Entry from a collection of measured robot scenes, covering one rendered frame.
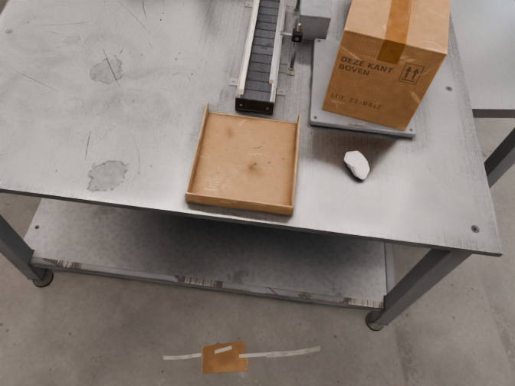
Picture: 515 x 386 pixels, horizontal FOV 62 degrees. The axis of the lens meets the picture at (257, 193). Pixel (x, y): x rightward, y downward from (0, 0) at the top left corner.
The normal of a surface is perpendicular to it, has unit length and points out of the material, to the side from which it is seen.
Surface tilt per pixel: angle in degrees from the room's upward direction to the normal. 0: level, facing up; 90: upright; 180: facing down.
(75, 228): 2
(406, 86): 90
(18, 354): 0
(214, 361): 1
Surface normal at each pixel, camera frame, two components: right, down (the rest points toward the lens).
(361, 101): -0.27, 0.80
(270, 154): 0.07, -0.53
